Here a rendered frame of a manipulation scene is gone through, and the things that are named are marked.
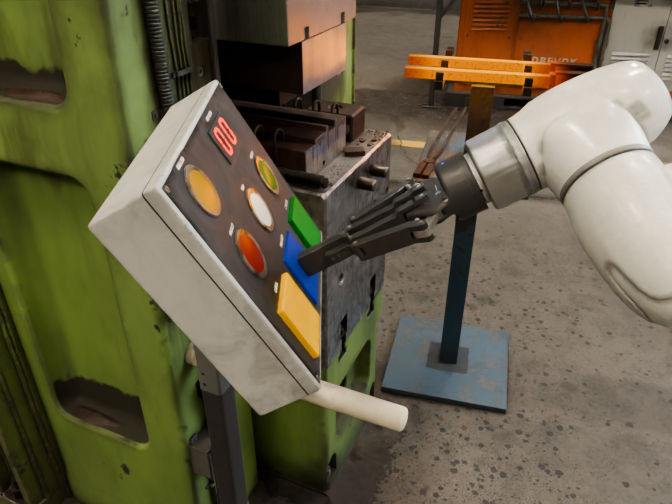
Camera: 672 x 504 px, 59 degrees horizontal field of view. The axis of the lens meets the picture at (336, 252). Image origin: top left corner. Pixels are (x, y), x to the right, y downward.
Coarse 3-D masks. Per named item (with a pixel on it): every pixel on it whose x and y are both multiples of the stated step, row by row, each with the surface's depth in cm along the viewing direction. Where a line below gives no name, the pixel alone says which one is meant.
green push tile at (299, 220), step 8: (296, 200) 85; (296, 208) 84; (288, 216) 81; (296, 216) 82; (304, 216) 85; (296, 224) 80; (304, 224) 84; (312, 224) 87; (296, 232) 81; (304, 232) 82; (312, 232) 85; (304, 240) 81; (312, 240) 84; (320, 240) 87
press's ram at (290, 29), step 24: (216, 0) 103; (240, 0) 101; (264, 0) 99; (288, 0) 98; (312, 0) 106; (336, 0) 115; (216, 24) 105; (240, 24) 103; (264, 24) 101; (288, 24) 100; (312, 24) 108; (336, 24) 117
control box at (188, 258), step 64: (192, 128) 65; (128, 192) 55; (192, 192) 57; (256, 192) 73; (128, 256) 55; (192, 256) 55; (192, 320) 59; (256, 320) 59; (320, 320) 74; (256, 384) 64; (320, 384) 65
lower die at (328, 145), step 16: (240, 112) 130; (288, 112) 130; (304, 112) 133; (320, 112) 133; (272, 128) 125; (288, 128) 125; (304, 128) 125; (320, 128) 123; (336, 128) 128; (272, 144) 120; (288, 144) 120; (304, 144) 120; (320, 144) 122; (336, 144) 130; (272, 160) 120; (288, 160) 119; (304, 160) 117; (320, 160) 124
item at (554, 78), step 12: (408, 72) 149; (420, 72) 148; (432, 72) 147; (444, 72) 147; (456, 72) 146; (468, 72) 145; (480, 72) 145; (492, 72) 145; (504, 72) 145; (516, 72) 145; (552, 72) 143; (564, 72) 141; (576, 72) 141; (540, 84) 143; (552, 84) 141
